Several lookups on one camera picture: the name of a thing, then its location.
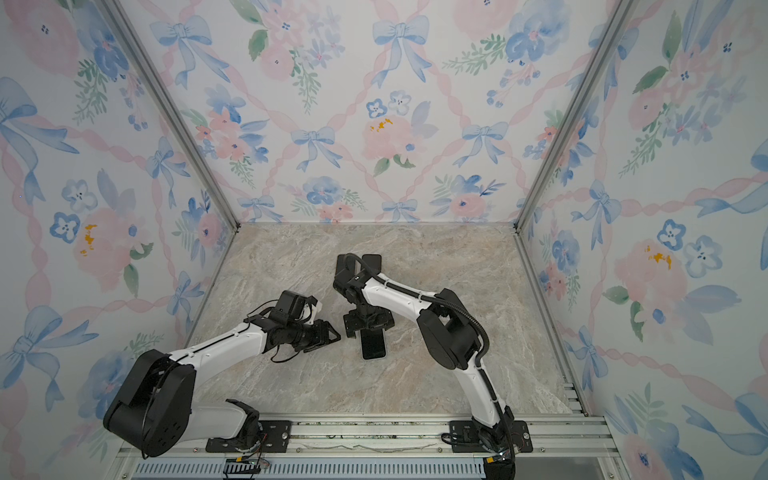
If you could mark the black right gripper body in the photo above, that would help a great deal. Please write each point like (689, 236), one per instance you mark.
(356, 321)

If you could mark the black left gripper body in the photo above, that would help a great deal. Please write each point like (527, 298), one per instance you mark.
(303, 335)

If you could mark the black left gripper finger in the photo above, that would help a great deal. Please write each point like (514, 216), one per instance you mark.
(325, 332)
(319, 345)

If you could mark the light blue phone case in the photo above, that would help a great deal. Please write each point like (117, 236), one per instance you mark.
(373, 358)

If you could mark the black phone case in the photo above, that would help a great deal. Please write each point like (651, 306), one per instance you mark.
(373, 263)

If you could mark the silver edged phone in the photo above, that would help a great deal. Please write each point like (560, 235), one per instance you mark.
(341, 263)

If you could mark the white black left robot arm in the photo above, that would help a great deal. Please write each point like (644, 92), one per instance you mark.
(155, 407)

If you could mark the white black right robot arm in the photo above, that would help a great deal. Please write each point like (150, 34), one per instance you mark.
(452, 337)

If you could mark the white vent grille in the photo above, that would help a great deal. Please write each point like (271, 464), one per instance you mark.
(311, 468)

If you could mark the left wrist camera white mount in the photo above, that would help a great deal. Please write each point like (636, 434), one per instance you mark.
(292, 307)

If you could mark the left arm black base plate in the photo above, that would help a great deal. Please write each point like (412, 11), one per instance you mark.
(271, 436)

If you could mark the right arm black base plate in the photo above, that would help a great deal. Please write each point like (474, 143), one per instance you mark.
(467, 436)

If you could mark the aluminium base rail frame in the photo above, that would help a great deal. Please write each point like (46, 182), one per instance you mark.
(566, 446)

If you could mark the aluminium corner post left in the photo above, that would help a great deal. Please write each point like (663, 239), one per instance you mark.
(117, 19)

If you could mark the aluminium corner post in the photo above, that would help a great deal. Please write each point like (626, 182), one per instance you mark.
(117, 19)
(607, 41)

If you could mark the aluminium corner post right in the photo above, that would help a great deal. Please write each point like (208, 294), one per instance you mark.
(607, 41)

